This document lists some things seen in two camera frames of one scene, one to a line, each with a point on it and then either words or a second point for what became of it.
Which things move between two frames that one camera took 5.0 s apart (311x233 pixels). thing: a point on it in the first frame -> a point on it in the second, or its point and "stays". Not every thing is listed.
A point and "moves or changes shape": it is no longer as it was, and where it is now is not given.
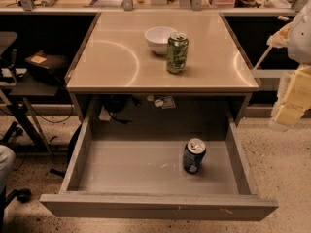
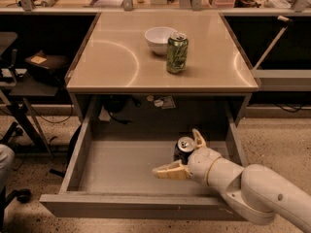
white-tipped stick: x=282 y=17 stays
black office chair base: x=23 y=195 stays
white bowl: x=158 y=38 stays
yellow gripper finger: x=280 y=38 -> x=199 y=140
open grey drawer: x=141 y=176 stays
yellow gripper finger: x=293 y=99 -> x=175 y=170
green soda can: x=177 y=52 stays
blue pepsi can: x=192 y=156 moves or changes shape
